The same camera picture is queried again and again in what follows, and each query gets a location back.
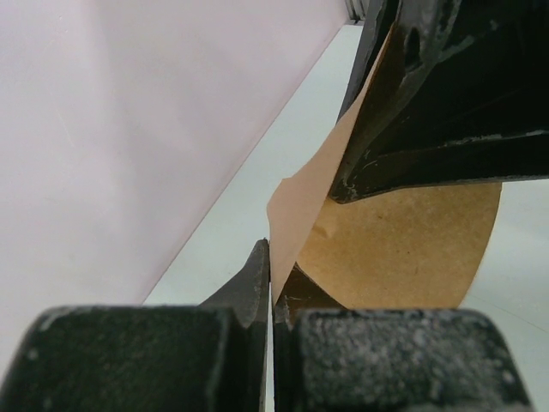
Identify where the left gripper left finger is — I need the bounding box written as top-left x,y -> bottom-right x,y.
1,239 -> 269,411

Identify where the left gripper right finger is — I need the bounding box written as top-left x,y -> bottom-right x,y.
273,268 -> 534,411

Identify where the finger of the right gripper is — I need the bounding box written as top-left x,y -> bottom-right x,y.
337,0 -> 400,119
329,1 -> 548,203

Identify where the brown paper coffee filter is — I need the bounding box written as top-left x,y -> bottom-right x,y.
267,33 -> 502,309

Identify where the aluminium frame rail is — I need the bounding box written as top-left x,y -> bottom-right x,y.
345,0 -> 370,25

